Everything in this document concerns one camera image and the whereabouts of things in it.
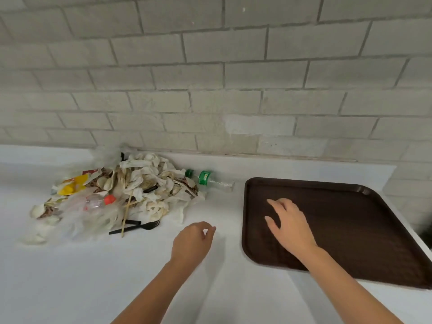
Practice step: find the clear bottle with green label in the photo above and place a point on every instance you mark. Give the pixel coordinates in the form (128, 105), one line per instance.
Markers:
(211, 180)

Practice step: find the person's left fingers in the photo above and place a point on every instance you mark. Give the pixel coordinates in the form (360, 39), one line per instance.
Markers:
(206, 229)

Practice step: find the person's right forearm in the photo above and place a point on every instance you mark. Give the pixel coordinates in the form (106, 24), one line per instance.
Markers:
(351, 287)

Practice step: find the clear bottle with red cap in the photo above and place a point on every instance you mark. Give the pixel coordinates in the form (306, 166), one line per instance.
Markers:
(98, 201)

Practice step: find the black plastic utensil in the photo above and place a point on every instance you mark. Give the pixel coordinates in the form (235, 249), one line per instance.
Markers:
(150, 189)

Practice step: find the black plastic fork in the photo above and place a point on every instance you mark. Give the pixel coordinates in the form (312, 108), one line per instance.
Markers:
(135, 228)

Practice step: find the wooden skewer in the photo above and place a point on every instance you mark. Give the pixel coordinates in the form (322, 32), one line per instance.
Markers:
(126, 212)

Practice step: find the person's left hand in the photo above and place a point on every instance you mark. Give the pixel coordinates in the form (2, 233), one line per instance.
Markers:
(189, 243)

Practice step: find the pile of crumpled white napkins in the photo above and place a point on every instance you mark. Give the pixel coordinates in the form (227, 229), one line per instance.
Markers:
(148, 185)

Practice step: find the brown plastic tray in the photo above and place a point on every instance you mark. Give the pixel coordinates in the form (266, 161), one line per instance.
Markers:
(341, 229)

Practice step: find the clear plastic bag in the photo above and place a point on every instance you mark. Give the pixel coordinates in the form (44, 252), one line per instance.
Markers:
(84, 215)

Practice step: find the person's right thumb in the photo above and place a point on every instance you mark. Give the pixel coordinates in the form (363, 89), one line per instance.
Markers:
(272, 223)

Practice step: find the person's left forearm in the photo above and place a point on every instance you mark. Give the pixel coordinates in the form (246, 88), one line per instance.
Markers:
(156, 293)

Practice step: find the person's right hand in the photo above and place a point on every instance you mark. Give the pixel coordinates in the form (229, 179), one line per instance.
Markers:
(293, 228)

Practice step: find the yellow snack wrapper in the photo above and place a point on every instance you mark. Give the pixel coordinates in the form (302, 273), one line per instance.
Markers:
(72, 187)

